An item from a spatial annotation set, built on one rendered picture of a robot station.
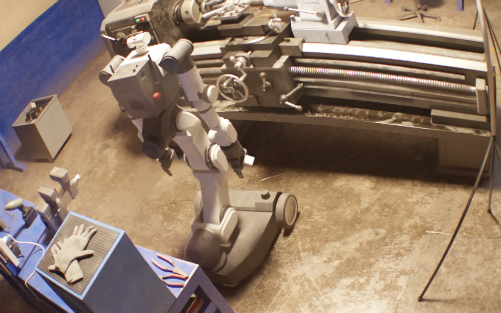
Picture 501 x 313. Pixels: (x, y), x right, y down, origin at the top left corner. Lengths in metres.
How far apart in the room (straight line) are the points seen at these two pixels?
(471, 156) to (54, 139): 4.02
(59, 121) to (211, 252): 2.87
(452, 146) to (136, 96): 1.84
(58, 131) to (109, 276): 3.72
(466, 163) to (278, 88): 1.33
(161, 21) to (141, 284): 2.17
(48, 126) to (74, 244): 3.49
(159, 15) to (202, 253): 1.61
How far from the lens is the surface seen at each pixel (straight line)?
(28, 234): 2.86
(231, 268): 2.90
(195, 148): 2.77
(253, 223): 3.07
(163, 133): 2.50
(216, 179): 2.91
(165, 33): 3.56
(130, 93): 2.37
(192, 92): 2.40
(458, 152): 3.10
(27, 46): 6.51
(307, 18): 3.06
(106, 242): 1.68
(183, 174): 3.91
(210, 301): 2.12
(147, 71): 2.35
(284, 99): 2.96
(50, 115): 5.17
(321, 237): 3.08
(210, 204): 2.97
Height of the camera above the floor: 2.26
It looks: 37 degrees down
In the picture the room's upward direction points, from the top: 23 degrees counter-clockwise
